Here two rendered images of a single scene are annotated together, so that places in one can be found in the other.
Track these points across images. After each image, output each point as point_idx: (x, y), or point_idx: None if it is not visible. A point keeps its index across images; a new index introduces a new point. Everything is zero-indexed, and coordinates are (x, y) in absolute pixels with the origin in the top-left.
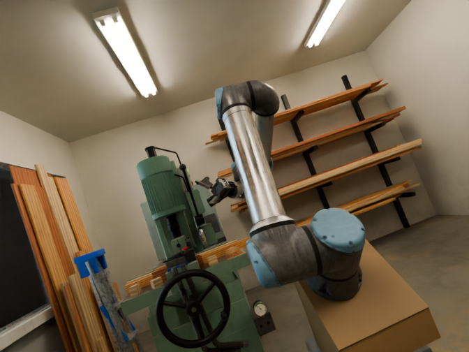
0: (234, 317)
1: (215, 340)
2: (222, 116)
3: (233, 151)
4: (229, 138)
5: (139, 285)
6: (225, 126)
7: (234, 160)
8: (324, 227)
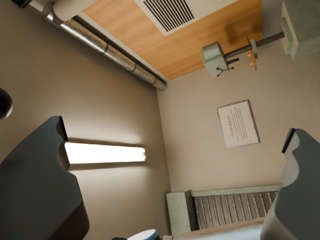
0: None
1: None
2: (166, 235)
3: (230, 223)
4: (205, 228)
5: None
6: (182, 233)
7: (243, 222)
8: None
